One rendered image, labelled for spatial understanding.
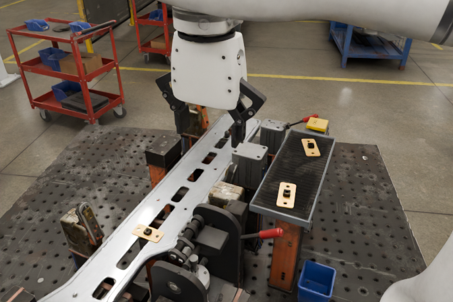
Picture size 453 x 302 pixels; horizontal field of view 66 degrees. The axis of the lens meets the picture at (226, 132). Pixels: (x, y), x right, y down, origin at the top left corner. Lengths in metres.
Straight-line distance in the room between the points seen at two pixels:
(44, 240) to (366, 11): 1.36
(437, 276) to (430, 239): 2.06
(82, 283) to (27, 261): 0.55
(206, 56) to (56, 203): 1.29
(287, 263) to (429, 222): 1.73
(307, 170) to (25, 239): 1.08
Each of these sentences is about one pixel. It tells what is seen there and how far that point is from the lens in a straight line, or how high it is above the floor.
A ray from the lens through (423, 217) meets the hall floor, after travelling 2.76.
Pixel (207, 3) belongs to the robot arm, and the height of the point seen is 1.66.
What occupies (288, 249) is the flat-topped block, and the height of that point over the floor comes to 0.90.
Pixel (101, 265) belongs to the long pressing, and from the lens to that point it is 0.97.
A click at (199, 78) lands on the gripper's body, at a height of 1.54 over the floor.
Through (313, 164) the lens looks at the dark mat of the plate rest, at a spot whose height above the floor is 1.16.
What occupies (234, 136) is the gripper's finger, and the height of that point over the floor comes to 1.46.
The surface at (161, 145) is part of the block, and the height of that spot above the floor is 1.03.
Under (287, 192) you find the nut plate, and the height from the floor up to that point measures 1.17.
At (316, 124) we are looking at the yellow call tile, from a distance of 1.15.
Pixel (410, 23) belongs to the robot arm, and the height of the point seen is 1.65.
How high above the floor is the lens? 1.73
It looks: 32 degrees down
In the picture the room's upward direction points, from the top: straight up
